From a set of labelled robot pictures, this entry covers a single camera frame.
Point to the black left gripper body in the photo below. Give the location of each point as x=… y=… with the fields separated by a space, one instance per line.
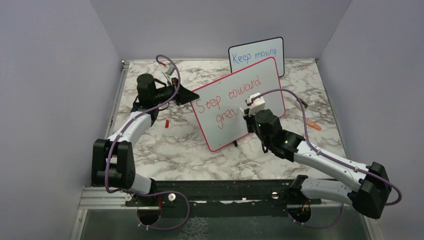
x=163 y=94

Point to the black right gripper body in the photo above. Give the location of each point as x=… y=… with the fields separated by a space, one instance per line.
x=250 y=121

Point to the red framed whiteboard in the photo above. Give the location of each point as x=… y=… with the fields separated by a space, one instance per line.
x=217 y=109

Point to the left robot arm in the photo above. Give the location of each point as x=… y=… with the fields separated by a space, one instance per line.
x=113 y=161

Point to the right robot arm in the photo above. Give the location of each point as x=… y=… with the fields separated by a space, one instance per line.
x=364 y=187

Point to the small whiteboard eraser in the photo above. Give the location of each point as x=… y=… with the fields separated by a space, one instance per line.
x=302 y=104

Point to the black framed written whiteboard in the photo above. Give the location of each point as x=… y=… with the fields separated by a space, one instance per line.
x=246 y=54

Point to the orange rubber piece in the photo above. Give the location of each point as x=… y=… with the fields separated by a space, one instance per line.
x=313 y=125

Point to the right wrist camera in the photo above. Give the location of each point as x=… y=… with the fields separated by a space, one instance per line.
x=255 y=103

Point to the black aluminium base frame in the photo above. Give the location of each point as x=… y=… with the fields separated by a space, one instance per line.
x=216 y=210

